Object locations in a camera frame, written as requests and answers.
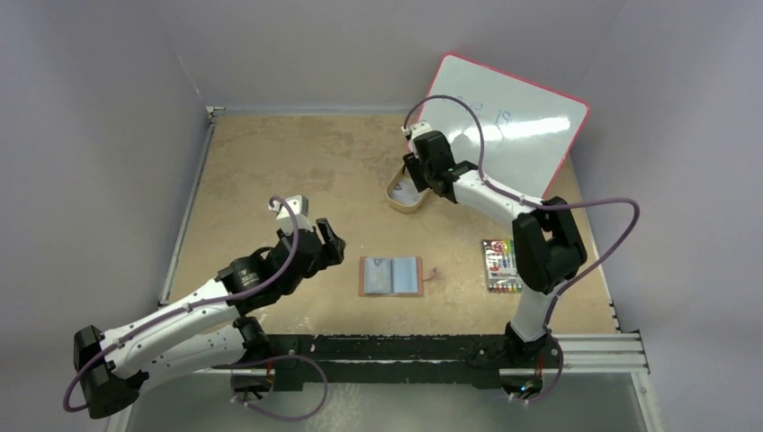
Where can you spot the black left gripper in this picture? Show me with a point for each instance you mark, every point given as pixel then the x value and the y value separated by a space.
pixel 331 254

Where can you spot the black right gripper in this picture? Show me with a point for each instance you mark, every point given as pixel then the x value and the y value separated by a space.
pixel 418 175

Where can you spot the white VIP credit card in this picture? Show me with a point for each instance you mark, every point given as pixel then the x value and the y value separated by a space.
pixel 377 275

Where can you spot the pink leather card holder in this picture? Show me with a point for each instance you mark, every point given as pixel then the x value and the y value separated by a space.
pixel 408 276

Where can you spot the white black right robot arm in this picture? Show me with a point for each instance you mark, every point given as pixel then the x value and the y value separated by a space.
pixel 548 247

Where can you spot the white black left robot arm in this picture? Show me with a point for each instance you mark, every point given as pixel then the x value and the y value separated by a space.
pixel 210 327

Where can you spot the VIP card lying in tray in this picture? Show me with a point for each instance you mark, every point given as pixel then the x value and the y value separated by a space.
pixel 405 193

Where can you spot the beige oval tray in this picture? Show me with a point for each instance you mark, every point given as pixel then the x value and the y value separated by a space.
pixel 398 176

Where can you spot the pink framed whiteboard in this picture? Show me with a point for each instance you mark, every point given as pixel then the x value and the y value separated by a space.
pixel 520 131

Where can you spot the marker pen pack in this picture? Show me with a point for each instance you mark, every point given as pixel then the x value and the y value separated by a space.
pixel 501 274

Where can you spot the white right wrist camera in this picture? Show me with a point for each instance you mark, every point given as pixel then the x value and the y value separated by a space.
pixel 417 129

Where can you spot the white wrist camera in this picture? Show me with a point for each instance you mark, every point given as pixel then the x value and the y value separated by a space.
pixel 291 213
pixel 417 129

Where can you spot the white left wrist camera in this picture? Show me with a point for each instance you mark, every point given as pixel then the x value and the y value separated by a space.
pixel 291 213

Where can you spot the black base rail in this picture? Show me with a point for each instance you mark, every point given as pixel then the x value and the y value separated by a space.
pixel 481 361

